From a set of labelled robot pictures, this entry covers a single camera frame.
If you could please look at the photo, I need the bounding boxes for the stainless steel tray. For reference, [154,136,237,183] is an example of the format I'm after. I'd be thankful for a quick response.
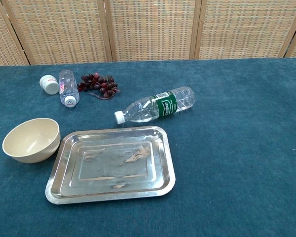
[45,125,176,205]

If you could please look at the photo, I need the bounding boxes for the beige bowl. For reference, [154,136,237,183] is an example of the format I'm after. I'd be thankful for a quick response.
[2,118,61,163]

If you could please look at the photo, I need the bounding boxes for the green label water bottle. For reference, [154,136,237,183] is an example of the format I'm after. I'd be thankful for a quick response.
[114,86,196,124]

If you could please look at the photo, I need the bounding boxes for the dark red grape bunch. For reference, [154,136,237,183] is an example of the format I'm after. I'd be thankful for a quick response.
[77,72,121,100]

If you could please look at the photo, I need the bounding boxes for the small clear water bottle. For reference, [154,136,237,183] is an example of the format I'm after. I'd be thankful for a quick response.
[58,70,80,109]

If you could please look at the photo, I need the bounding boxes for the blue table cloth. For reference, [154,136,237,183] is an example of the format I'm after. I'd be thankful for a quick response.
[0,58,296,237]

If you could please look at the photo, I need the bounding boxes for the woven folding screen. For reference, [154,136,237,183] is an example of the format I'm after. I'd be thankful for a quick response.
[0,0,296,67]

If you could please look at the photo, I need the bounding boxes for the small white jar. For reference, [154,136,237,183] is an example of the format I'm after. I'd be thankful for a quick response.
[39,75,60,95]

